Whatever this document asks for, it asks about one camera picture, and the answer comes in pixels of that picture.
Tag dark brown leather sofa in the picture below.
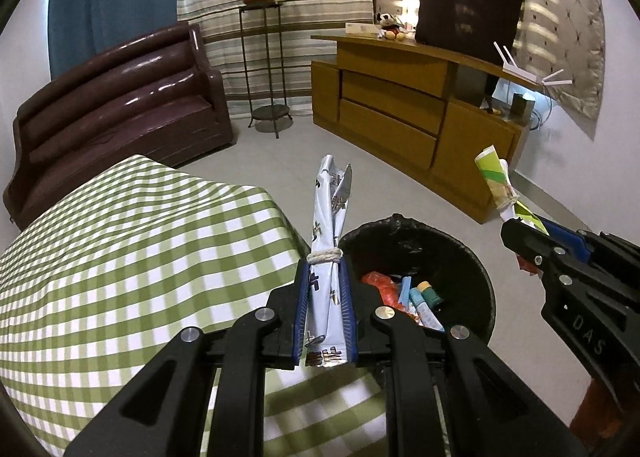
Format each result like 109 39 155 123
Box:
2 21 235 230

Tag person's right forearm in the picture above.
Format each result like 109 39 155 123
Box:
567 374 633 445

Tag green yellow wrapper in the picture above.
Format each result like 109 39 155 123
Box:
475 146 548 238

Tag small grey box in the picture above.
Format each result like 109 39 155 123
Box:
510 92 535 124

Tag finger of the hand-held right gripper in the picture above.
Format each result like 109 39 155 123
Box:
542 220 640 279
501 218 572 284

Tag wooden cabinet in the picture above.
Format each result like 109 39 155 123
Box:
310 33 531 225

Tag black lined waste bin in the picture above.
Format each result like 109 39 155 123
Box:
339 214 497 353

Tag red plastic bag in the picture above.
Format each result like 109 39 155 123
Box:
361 272 416 320

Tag silver wrapper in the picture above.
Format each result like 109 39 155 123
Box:
302 154 356 368

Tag black metal plant stand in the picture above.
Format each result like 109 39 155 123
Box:
237 1 295 139

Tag white router with antennas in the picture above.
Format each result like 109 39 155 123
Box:
492 41 573 90

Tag white flat box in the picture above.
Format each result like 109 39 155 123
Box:
345 22 383 38

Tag beige patterned curtain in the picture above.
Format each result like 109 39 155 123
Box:
372 0 607 140

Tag green bottle with yellow cap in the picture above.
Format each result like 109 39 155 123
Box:
417 281 444 308

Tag mouse plush toy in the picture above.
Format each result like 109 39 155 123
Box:
376 12 412 42

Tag green checked tablecloth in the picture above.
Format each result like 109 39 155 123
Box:
0 154 401 457

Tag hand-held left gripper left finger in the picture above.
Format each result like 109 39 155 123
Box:
65 259 311 457

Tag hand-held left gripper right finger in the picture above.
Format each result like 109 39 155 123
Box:
337 261 588 457

